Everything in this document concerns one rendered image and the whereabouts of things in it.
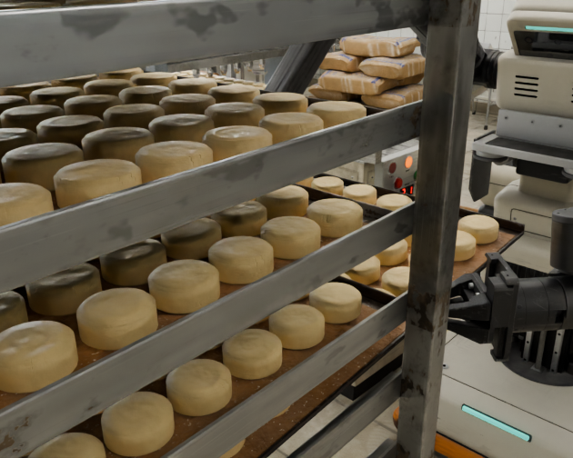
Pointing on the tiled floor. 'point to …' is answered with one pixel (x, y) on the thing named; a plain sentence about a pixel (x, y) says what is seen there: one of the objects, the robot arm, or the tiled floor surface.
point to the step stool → (487, 103)
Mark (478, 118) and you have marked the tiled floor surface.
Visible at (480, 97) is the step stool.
